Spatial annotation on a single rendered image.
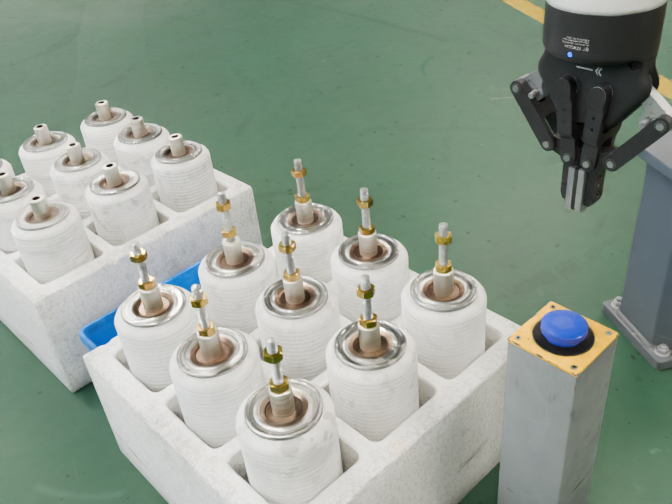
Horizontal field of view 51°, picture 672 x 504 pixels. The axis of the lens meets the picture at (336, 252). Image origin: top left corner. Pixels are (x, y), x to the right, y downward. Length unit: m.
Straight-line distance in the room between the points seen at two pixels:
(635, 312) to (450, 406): 0.44
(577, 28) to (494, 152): 1.15
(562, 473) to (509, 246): 0.66
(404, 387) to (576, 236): 0.69
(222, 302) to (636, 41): 0.57
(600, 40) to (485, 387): 0.45
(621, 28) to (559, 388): 0.31
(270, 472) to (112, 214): 0.55
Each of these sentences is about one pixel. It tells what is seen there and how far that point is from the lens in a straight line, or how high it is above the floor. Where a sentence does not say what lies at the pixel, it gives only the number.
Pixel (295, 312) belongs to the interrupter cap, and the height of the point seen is 0.25.
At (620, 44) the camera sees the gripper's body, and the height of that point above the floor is 0.59.
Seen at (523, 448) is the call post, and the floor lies 0.19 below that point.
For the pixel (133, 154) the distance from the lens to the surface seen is 1.25.
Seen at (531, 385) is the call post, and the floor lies 0.27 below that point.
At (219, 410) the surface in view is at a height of 0.21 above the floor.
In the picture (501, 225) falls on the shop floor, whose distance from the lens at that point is 1.38.
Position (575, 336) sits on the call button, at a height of 0.33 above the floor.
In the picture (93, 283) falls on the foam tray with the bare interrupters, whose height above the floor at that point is 0.16.
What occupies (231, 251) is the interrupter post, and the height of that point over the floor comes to 0.27.
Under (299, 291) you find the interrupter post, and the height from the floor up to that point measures 0.27.
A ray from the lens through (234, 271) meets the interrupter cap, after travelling 0.87.
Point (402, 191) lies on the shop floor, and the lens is 1.48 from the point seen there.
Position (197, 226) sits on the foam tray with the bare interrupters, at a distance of 1.15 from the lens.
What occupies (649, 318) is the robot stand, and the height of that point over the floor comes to 0.06.
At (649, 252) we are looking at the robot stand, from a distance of 1.07.
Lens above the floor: 0.76
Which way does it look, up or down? 35 degrees down
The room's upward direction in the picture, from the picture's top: 6 degrees counter-clockwise
